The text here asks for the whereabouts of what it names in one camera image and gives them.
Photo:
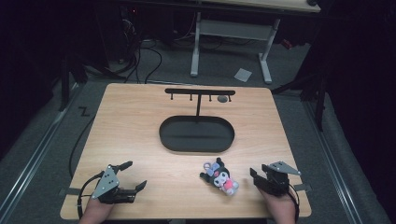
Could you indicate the grey tape strip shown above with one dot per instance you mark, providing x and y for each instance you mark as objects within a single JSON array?
[
  {"x": 73, "y": 191},
  {"x": 302, "y": 187}
]

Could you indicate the grey round table grommet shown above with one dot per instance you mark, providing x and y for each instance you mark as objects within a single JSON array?
[{"x": 222, "y": 99}]

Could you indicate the person's left hand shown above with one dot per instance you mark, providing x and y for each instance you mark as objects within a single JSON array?
[{"x": 95, "y": 211}]

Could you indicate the red small object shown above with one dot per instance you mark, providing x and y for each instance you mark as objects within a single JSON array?
[{"x": 286, "y": 44}]

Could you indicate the white-legged desk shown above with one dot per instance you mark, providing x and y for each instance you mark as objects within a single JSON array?
[{"x": 232, "y": 29}]

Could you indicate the person's right hand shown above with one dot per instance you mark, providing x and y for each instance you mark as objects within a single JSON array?
[{"x": 280, "y": 208}]

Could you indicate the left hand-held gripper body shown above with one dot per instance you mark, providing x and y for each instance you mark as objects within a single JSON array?
[{"x": 107, "y": 184}]

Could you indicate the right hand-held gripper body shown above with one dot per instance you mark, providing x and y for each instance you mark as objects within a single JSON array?
[{"x": 277, "y": 183}]

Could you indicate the black metal stand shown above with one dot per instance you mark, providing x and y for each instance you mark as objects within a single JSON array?
[
  {"x": 64, "y": 84},
  {"x": 319, "y": 96}
]

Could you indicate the grey paper sheet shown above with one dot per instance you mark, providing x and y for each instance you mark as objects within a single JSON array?
[{"x": 243, "y": 75}]

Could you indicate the black hook rack with tray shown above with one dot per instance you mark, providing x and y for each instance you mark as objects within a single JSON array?
[{"x": 196, "y": 135}]

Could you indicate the metal floor rail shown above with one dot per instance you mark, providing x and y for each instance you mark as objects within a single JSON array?
[
  {"x": 37, "y": 149},
  {"x": 336, "y": 168}
]

